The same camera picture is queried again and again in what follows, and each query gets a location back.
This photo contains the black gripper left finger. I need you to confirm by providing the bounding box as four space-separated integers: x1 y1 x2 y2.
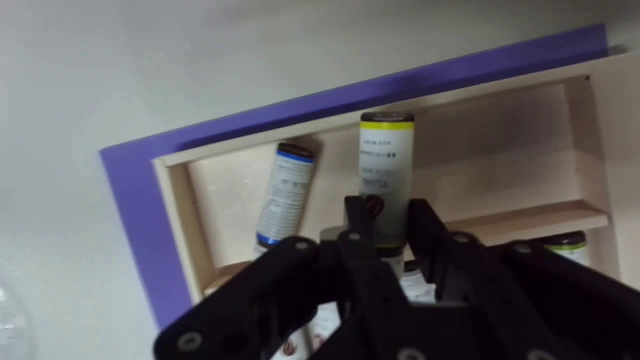
154 196 405 360

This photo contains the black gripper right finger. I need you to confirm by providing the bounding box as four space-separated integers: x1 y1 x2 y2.
405 199 640 360

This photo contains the white bottle yellow band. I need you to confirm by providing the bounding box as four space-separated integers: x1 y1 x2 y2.
358 112 413 251

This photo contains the white bottle blue band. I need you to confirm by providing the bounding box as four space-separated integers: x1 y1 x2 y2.
256 142 316 247

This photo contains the wooden compartment tray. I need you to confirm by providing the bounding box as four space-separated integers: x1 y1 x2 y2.
152 49 640 305

